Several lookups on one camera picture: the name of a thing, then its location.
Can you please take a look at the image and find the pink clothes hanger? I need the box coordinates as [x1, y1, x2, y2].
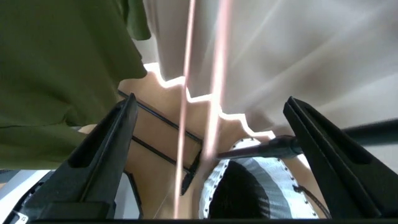
[172, 0, 233, 219]

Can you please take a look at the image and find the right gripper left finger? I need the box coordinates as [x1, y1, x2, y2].
[12, 93, 139, 220]

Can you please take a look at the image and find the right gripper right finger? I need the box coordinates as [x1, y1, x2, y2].
[282, 96, 398, 218]

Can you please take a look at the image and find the green printed t-shirt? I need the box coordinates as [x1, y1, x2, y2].
[0, 0, 152, 170]

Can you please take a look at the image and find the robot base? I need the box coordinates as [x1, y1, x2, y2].
[0, 169, 144, 220]

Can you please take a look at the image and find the white laundry basket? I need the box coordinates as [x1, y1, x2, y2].
[198, 138, 332, 220]

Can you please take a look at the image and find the black clothes rack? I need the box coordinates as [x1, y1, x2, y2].
[117, 90, 398, 195]

